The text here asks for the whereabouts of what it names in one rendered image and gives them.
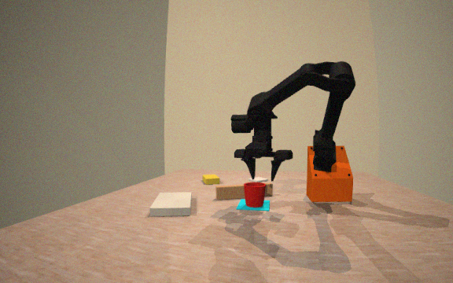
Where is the yellow cube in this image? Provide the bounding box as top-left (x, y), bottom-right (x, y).
top-left (202, 175), bottom-right (219, 185)

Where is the red cup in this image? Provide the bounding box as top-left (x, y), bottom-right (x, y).
top-left (244, 182), bottom-right (266, 208)

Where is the wooden flat bar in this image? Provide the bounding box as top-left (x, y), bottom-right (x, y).
top-left (215, 183), bottom-right (273, 200)

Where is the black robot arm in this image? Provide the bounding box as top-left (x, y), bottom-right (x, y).
top-left (231, 61), bottom-right (355, 172)

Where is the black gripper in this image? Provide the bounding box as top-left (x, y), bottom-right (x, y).
top-left (234, 133), bottom-right (293, 182)

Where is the white flat box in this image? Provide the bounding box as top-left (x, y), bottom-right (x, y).
top-left (150, 192), bottom-right (191, 216)

